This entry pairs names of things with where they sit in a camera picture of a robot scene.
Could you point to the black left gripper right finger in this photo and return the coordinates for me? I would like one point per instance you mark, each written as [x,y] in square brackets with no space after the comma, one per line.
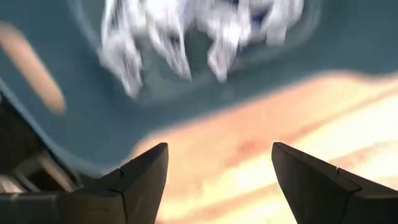
[317,193]

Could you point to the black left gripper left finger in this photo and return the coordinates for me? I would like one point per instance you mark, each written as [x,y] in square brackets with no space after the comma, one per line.
[133,193]

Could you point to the teal plastic bin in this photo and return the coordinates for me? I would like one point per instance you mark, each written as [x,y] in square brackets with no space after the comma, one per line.
[93,118]

